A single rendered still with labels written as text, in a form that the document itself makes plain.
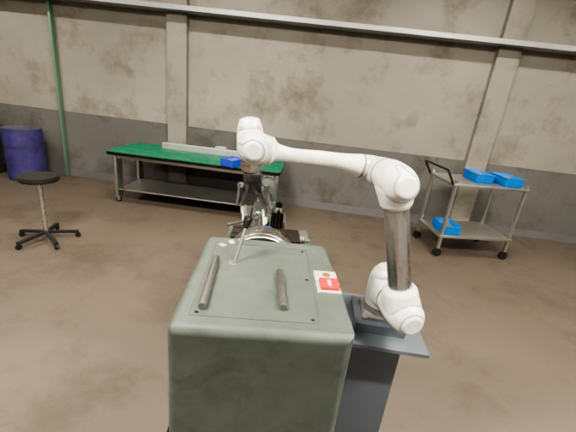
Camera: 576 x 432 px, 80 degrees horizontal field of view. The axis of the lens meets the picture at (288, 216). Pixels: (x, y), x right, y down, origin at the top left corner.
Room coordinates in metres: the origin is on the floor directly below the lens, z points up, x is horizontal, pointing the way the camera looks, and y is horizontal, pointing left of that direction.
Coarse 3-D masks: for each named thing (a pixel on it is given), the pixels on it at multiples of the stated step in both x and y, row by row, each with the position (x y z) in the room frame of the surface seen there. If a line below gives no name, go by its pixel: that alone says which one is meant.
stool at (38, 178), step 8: (16, 176) 3.28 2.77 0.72; (24, 176) 3.27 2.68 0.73; (32, 176) 3.29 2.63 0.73; (40, 176) 3.33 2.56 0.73; (48, 176) 3.36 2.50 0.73; (56, 176) 3.39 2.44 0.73; (32, 184) 3.17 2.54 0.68; (40, 184) 3.21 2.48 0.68; (40, 192) 3.32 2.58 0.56; (40, 200) 3.31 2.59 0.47; (40, 208) 3.31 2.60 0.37; (56, 224) 3.57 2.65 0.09; (24, 232) 3.36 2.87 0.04; (32, 232) 3.33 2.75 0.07; (40, 232) 3.28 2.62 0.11; (48, 232) 3.30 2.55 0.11; (56, 232) 3.37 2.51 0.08; (64, 232) 3.41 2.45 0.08; (72, 232) 3.45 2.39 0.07; (80, 232) 3.52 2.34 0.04; (24, 240) 3.11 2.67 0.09; (56, 240) 3.19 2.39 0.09; (16, 248) 3.04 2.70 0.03; (56, 248) 3.13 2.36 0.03
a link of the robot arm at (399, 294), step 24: (384, 168) 1.29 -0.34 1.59; (408, 168) 1.25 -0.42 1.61; (384, 192) 1.24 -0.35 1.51; (408, 192) 1.20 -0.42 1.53; (384, 216) 1.30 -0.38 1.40; (408, 216) 1.28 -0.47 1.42; (408, 240) 1.28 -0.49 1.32; (408, 264) 1.28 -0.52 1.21; (384, 288) 1.33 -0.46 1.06; (408, 288) 1.28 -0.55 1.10; (384, 312) 1.31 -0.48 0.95; (408, 312) 1.22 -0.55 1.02
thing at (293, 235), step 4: (232, 228) 2.00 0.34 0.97; (236, 228) 2.00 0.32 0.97; (240, 228) 2.01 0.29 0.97; (232, 232) 1.94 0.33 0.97; (236, 232) 1.94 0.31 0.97; (288, 232) 2.03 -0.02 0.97; (292, 232) 2.04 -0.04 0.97; (296, 232) 2.05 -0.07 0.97; (232, 236) 1.89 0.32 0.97; (288, 236) 1.98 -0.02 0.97; (292, 236) 1.99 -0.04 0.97; (296, 236) 1.99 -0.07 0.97; (292, 240) 1.92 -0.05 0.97; (296, 240) 1.93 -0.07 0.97
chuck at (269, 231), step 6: (252, 228) 1.42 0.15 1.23; (264, 228) 1.42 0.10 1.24; (270, 228) 1.43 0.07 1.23; (240, 234) 1.41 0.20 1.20; (246, 234) 1.37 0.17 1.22; (252, 234) 1.35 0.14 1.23; (270, 234) 1.36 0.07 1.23; (276, 234) 1.39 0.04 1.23; (282, 240) 1.37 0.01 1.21; (288, 240) 1.43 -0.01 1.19
